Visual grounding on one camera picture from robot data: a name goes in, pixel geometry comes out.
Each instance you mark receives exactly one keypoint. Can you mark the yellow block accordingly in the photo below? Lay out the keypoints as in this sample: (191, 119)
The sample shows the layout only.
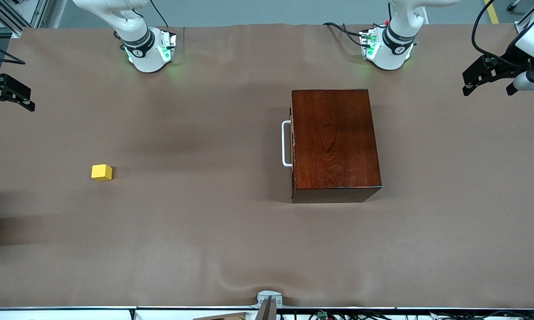
(101, 172)

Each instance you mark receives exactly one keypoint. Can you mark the yellow floor tape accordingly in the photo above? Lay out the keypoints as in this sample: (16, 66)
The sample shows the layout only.
(492, 12)

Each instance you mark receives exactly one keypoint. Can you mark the brown table cloth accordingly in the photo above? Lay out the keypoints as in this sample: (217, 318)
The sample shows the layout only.
(160, 222)

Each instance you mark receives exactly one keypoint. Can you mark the grey metal clamp bracket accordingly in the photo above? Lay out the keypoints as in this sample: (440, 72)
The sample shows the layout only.
(269, 294)

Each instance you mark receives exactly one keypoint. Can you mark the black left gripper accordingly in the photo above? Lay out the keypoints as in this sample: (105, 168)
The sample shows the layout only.
(509, 58)

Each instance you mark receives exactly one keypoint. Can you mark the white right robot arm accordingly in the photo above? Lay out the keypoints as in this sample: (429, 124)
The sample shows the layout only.
(144, 53)

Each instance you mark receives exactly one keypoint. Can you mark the brown cardboard piece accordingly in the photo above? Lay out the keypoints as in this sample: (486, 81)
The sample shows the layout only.
(224, 316)

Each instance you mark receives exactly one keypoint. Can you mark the dark brown wooden cabinet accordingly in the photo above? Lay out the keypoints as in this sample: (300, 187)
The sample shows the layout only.
(333, 138)

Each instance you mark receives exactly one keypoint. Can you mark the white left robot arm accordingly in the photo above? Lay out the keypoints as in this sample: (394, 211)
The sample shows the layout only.
(395, 53)

